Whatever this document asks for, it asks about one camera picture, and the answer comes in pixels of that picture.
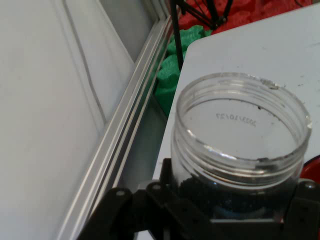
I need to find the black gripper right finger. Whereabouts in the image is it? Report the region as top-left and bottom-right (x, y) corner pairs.
(282, 178), (320, 240)

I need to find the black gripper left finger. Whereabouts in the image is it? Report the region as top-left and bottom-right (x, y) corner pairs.
(76, 157), (213, 240)

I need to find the clear jar with black granules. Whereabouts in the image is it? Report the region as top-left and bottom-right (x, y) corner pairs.
(170, 71), (313, 220)

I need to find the red bowl with black rim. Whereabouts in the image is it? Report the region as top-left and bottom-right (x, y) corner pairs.
(300, 154), (320, 181)

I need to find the black tripod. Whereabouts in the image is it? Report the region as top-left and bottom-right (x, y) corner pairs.
(169, 0), (235, 71)

